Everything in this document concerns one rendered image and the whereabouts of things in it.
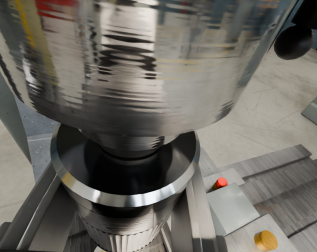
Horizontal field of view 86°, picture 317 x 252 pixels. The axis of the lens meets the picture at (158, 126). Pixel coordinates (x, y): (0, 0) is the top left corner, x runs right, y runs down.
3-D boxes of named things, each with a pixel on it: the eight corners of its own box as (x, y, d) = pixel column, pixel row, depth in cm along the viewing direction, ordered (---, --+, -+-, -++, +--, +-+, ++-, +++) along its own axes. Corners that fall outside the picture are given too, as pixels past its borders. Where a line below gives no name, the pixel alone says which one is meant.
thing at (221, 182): (223, 191, 29) (230, 184, 27) (215, 194, 28) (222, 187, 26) (217, 183, 30) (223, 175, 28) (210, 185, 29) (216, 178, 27)
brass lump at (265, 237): (273, 247, 24) (281, 245, 22) (262, 255, 23) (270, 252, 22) (261, 230, 25) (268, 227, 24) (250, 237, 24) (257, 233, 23)
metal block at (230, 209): (239, 228, 28) (260, 215, 23) (209, 244, 25) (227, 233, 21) (220, 197, 31) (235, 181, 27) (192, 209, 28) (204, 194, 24)
